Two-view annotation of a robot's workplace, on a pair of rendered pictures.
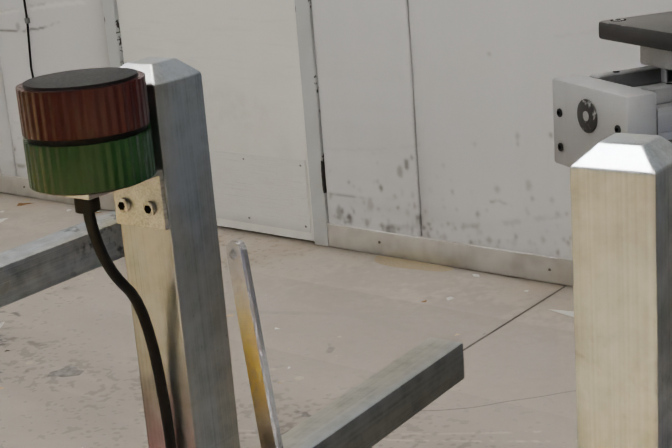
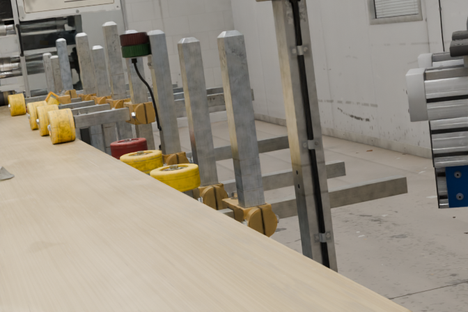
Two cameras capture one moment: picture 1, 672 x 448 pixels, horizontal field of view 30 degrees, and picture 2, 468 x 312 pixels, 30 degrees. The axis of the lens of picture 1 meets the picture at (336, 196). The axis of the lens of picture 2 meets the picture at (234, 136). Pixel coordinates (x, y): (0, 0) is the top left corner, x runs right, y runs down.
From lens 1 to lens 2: 1.41 m
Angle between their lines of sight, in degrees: 36
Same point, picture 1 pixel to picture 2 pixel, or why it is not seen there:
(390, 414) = (264, 146)
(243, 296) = not seen: hidden behind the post
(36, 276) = not seen: hidden behind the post
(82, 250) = (209, 99)
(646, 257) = (183, 60)
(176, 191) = (156, 60)
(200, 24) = not seen: outside the picture
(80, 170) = (126, 51)
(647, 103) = (427, 60)
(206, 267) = (166, 80)
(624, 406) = (186, 94)
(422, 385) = (282, 141)
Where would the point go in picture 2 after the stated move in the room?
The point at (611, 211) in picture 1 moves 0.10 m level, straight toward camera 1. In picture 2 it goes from (180, 51) to (137, 58)
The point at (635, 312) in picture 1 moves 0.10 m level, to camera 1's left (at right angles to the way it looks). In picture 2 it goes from (184, 73) to (144, 76)
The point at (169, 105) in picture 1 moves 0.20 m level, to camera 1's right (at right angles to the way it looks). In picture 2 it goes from (154, 40) to (230, 30)
